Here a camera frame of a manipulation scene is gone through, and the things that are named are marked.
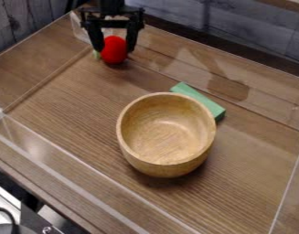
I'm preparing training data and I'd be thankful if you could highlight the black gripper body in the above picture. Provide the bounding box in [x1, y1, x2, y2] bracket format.
[78, 6, 144, 30]

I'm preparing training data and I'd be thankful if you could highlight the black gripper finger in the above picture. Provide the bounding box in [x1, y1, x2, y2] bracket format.
[125, 22, 137, 53]
[85, 22, 105, 52]

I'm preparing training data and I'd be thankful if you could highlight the red plush fruit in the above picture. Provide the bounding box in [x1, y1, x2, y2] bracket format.
[92, 36, 126, 65]

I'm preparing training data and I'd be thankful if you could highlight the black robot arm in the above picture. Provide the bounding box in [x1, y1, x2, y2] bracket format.
[78, 0, 145, 53]

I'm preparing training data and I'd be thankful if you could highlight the green rectangular block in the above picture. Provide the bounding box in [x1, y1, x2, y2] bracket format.
[169, 82, 225, 122]

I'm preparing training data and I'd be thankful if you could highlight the wooden bowl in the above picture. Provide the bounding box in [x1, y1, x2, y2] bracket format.
[116, 92, 216, 178]

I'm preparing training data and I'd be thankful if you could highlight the black metal bracket with screw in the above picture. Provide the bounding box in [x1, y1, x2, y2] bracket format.
[19, 205, 89, 234]

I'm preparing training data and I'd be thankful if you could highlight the black cable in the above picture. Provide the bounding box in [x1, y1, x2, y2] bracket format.
[0, 207, 21, 234]

